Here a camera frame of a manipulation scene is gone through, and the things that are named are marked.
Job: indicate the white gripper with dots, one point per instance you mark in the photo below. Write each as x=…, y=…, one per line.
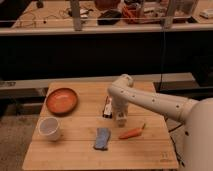
x=119, y=106

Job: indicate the white bottle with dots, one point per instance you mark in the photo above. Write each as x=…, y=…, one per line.
x=121, y=119

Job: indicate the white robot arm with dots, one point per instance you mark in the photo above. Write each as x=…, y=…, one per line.
x=197, y=116

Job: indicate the orange ceramic bowl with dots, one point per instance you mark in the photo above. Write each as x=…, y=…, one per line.
x=61, y=101

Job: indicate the black red candy bar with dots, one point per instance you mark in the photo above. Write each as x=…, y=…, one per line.
x=107, y=111

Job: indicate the orange carrot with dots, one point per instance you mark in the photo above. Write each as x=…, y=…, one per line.
x=133, y=132

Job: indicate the blue sponge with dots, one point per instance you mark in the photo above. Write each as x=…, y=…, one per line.
x=102, y=138

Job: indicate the white cup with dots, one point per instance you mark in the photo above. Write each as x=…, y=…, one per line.
x=50, y=129

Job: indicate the black bag on bench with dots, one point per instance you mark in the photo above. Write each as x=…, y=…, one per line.
x=109, y=17

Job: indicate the orange tool on bench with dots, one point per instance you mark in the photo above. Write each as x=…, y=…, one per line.
x=132, y=14

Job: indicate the grey metal post right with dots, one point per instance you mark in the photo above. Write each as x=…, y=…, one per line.
x=169, y=15

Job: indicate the grey metal post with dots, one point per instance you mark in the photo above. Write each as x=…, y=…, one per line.
x=169, y=15
x=75, y=8

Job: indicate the grey metal post left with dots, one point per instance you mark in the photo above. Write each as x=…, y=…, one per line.
x=75, y=8

